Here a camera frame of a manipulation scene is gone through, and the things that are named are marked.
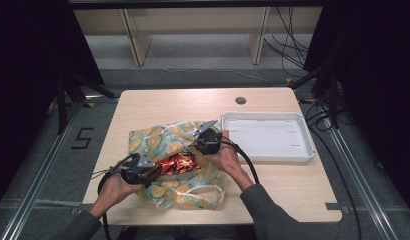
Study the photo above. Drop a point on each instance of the person's right hand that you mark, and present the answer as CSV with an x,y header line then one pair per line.
x,y
228,160

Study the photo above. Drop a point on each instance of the red orange foil snack packet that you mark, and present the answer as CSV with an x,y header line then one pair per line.
x,y
176,165

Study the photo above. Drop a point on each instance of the light wooden furniture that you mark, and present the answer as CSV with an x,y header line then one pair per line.
x,y
136,40

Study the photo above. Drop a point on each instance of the white plastic tray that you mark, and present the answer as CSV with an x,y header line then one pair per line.
x,y
266,136

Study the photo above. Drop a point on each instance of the fruit print cloth bag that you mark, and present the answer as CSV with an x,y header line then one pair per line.
x,y
153,141

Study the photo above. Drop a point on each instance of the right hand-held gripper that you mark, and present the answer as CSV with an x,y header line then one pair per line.
x,y
209,141

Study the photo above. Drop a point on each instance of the grey table grommet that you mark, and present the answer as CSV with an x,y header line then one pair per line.
x,y
240,100

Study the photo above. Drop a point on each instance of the aluminium floor rail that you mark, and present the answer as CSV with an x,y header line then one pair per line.
x,y
363,186
39,180

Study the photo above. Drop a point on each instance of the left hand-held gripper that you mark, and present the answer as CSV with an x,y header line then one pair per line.
x,y
138,171

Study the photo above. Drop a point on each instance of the dark curtain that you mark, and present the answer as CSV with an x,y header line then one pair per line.
x,y
26,66
376,66

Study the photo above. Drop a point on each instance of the black metal stand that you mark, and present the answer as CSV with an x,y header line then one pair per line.
x,y
333,100
62,103

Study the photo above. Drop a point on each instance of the person's left hand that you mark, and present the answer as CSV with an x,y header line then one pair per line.
x,y
114,188

